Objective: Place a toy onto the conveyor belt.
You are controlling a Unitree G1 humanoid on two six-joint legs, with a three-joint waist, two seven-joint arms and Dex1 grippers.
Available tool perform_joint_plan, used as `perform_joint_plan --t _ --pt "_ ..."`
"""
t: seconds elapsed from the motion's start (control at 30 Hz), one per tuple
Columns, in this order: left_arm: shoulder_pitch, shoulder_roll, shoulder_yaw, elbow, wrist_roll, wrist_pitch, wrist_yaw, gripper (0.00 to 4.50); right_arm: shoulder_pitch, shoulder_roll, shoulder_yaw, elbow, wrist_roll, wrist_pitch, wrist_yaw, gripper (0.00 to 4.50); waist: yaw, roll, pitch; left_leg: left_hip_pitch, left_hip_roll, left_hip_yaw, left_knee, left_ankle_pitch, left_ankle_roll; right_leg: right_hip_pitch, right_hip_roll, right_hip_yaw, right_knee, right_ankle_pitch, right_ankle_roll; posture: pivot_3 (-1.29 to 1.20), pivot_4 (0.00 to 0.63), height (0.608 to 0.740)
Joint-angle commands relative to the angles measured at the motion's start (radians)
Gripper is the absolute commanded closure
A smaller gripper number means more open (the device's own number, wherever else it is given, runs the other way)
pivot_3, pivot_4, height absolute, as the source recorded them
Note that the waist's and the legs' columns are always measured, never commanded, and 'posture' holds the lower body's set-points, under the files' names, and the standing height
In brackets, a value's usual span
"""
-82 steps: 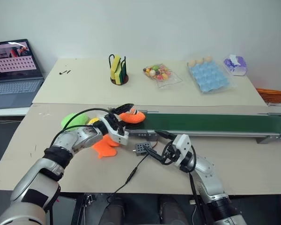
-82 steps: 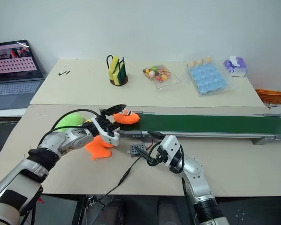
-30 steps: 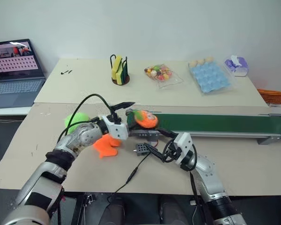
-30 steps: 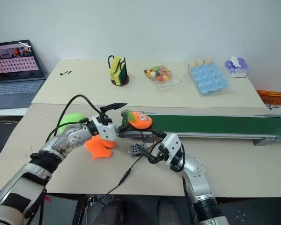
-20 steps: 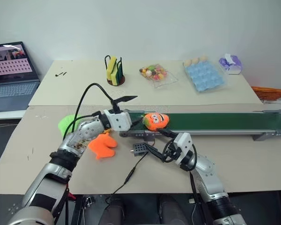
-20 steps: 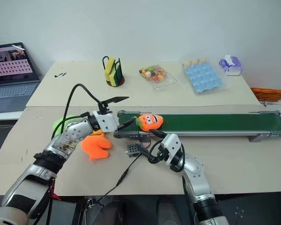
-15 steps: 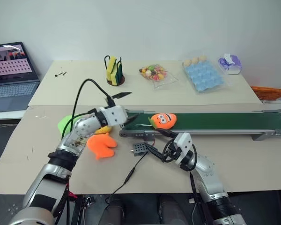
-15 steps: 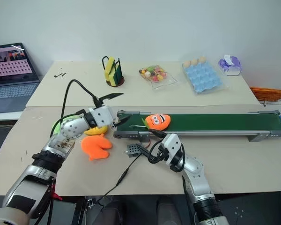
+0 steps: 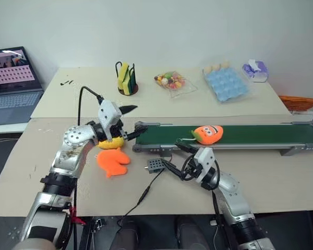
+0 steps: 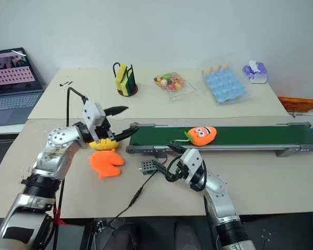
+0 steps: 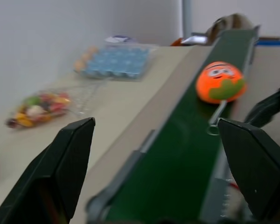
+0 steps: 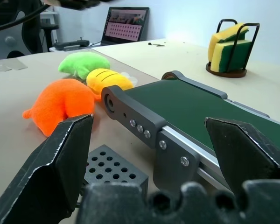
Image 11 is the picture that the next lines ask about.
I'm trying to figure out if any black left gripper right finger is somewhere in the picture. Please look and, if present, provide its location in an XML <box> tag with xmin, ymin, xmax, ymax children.
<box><xmin>217</xmin><ymin>118</ymin><xmax>280</xmax><ymax>221</ymax></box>

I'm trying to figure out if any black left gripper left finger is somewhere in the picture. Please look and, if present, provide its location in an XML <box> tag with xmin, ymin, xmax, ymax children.
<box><xmin>0</xmin><ymin>117</ymin><xmax>96</xmax><ymax>224</ymax></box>

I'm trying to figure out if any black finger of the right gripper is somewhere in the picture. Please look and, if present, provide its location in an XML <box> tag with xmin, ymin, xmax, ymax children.
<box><xmin>244</xmin><ymin>79</ymin><xmax>280</xmax><ymax>128</ymax></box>

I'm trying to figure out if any orange plush toy with face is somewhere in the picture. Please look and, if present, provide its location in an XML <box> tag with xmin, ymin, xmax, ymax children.
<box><xmin>195</xmin><ymin>61</ymin><xmax>247</xmax><ymax>104</ymax></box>

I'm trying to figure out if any green conveyor belt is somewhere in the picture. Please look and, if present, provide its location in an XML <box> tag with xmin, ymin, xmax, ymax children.
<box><xmin>86</xmin><ymin>25</ymin><xmax>261</xmax><ymax>224</ymax></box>

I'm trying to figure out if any bag of colourful candies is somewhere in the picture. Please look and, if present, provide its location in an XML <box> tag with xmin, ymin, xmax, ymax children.
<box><xmin>5</xmin><ymin>86</ymin><xmax>101</xmax><ymax>128</ymax></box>

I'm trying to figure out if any blue egg tray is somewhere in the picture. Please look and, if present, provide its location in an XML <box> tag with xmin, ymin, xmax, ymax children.
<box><xmin>79</xmin><ymin>43</ymin><xmax>160</xmax><ymax>81</ymax></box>

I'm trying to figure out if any white and purple packet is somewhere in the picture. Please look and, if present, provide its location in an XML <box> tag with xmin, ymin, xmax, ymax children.
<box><xmin>105</xmin><ymin>35</ymin><xmax>133</xmax><ymax>43</ymax></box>

